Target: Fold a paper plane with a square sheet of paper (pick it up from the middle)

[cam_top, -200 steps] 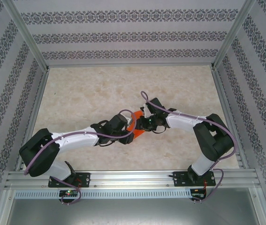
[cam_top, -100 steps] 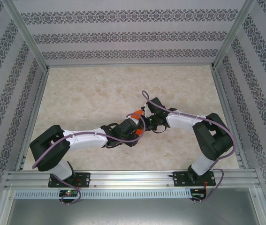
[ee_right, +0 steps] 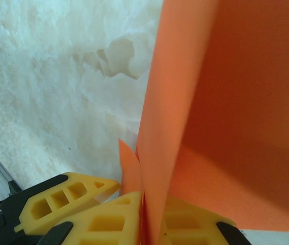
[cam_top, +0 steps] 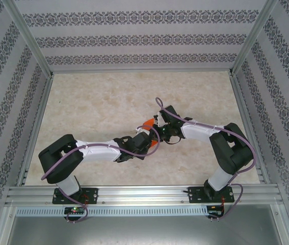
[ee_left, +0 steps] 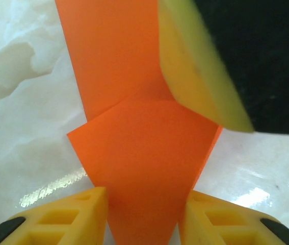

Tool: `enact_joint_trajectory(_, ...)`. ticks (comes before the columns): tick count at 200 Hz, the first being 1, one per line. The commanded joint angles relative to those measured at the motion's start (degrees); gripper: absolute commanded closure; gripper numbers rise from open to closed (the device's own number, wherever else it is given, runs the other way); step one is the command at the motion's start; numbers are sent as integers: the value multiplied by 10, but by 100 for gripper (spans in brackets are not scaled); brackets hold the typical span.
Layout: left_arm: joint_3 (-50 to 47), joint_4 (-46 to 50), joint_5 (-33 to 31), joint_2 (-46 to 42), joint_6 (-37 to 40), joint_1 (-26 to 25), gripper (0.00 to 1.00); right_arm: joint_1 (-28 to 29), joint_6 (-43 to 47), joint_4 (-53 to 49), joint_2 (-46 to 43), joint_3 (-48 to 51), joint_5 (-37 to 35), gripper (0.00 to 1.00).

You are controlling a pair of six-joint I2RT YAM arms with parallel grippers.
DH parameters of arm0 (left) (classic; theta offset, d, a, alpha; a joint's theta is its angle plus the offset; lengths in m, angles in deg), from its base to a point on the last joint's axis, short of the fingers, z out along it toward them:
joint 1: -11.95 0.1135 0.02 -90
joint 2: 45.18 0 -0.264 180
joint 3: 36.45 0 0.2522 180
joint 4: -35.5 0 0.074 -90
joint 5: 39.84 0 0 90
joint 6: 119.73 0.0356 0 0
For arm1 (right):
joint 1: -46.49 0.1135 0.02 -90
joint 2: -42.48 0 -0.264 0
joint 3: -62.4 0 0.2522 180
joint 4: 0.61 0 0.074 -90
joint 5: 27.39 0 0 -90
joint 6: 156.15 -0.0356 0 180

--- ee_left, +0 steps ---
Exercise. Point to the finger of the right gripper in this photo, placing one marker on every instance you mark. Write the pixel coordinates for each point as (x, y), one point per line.
(197, 76)

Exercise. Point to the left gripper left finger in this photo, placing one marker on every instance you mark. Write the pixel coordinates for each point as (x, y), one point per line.
(93, 217)

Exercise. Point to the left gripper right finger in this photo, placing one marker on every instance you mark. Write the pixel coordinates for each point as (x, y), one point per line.
(197, 224)

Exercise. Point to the orange paper sheet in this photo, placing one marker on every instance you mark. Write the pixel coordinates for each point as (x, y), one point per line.
(139, 153)

